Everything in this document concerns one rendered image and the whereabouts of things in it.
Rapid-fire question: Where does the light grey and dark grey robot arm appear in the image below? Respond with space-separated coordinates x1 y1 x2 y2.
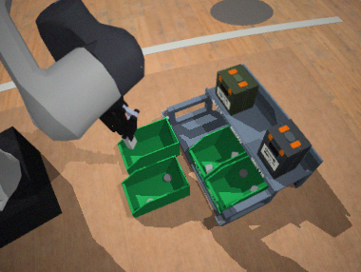
0 0 144 211

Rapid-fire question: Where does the grey shelf rack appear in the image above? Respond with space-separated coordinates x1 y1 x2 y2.
161 64 323 226

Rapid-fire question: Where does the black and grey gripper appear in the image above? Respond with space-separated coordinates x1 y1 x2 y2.
99 98 140 149

